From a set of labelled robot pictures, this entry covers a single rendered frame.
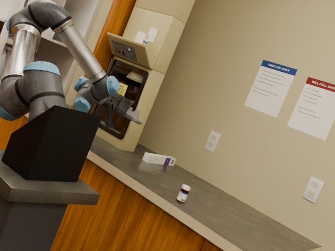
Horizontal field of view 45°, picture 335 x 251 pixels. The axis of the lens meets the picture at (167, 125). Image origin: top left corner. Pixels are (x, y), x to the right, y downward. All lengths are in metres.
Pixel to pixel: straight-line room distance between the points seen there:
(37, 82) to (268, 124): 1.30
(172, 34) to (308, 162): 0.97
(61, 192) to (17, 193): 0.14
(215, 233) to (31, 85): 0.81
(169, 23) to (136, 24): 0.24
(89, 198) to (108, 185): 0.52
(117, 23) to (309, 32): 1.07
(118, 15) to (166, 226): 1.30
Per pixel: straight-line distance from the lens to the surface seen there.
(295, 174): 2.14
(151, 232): 1.69
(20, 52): 1.61
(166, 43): 2.19
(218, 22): 2.56
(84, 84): 1.86
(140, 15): 2.35
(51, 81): 1.36
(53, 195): 1.26
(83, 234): 1.96
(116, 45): 2.29
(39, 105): 1.32
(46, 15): 1.70
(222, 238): 1.48
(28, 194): 1.21
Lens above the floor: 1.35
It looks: 5 degrees down
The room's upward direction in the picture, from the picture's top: 22 degrees clockwise
